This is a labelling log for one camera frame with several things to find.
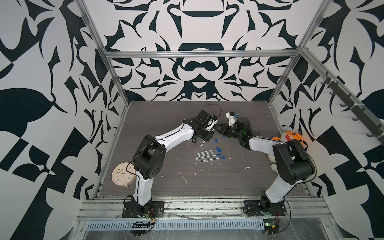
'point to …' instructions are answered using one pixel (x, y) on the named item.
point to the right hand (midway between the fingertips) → (214, 124)
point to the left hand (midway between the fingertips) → (208, 131)
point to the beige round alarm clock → (121, 176)
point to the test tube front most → (222, 157)
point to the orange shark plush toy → (289, 136)
